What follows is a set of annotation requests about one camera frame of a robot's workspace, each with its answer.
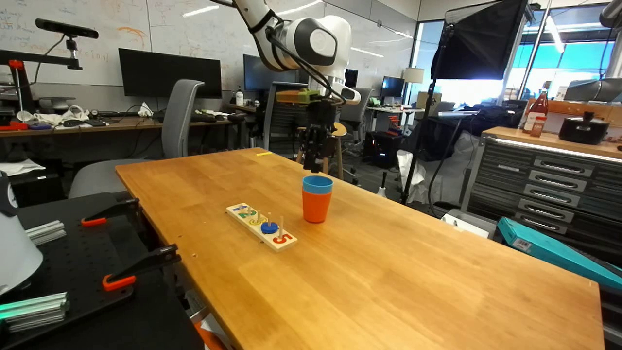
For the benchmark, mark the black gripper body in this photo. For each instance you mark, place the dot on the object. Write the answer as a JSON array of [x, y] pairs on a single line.
[[319, 122]]

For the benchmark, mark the blue plastic cup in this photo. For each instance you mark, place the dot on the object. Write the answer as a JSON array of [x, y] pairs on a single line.
[[317, 184]]

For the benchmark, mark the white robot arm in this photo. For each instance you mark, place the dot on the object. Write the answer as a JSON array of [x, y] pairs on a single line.
[[303, 39]]

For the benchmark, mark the orange plastic cup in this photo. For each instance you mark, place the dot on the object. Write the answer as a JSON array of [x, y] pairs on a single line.
[[317, 206]]

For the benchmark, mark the small dark computer monitor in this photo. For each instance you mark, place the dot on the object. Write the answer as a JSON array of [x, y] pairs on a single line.
[[258, 74]]

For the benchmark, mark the wooden number puzzle board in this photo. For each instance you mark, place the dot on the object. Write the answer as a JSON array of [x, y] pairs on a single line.
[[262, 225]]

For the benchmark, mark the grey office chair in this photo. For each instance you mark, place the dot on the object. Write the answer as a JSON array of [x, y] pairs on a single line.
[[177, 116]]

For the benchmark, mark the large black computer monitor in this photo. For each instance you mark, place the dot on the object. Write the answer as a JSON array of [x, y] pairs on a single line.
[[169, 72]]

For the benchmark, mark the black softbox studio light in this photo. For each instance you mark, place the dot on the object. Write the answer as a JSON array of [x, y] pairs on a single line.
[[478, 41]]

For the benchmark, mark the black orange bar clamp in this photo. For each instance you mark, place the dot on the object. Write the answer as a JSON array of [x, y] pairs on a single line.
[[138, 264], [107, 214]]

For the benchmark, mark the wooden desk with clutter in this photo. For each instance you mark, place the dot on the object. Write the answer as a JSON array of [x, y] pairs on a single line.
[[97, 126]]

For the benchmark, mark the red bottle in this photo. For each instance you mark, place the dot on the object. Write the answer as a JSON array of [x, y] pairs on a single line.
[[534, 116]]

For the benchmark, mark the grey drawer tool cabinet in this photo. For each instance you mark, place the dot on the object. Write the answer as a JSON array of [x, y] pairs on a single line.
[[550, 181]]

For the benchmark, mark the teal plastic case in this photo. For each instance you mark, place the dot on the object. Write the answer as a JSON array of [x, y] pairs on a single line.
[[556, 249]]

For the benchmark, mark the black perforated breadboard table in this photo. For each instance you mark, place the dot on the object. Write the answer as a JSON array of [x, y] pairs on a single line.
[[78, 278]]

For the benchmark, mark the black pot with lid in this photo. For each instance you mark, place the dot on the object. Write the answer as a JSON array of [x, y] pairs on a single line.
[[583, 128]]

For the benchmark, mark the aluminium extrusion bar stack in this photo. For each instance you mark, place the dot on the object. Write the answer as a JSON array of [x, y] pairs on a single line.
[[31, 309], [46, 231]]

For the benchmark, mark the white lamp shade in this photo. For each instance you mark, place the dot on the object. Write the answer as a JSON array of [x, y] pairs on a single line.
[[15, 254]]

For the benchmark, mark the black camera on stand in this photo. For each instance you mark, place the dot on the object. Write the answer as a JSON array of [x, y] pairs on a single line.
[[64, 29]]

